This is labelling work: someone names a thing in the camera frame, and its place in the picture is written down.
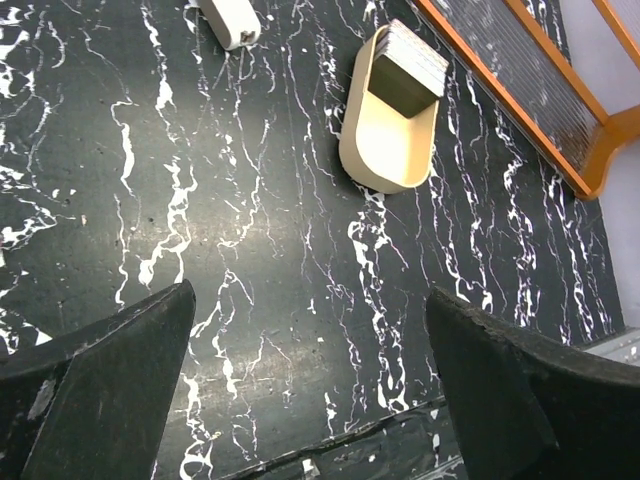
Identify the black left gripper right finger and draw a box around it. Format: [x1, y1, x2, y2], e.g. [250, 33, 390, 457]
[426, 288, 639, 479]

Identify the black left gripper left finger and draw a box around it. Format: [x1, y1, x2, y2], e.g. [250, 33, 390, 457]
[1, 280, 196, 479]

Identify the beige oval card tray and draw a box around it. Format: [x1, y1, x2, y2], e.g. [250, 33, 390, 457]
[339, 26, 442, 194]

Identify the stack of credit cards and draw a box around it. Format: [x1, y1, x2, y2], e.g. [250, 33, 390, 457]
[368, 19, 449, 119]

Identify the orange wooden shelf rack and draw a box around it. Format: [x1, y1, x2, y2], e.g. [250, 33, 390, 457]
[416, 1, 639, 200]

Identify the white staple remover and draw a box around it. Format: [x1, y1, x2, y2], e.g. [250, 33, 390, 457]
[198, 0, 261, 51]

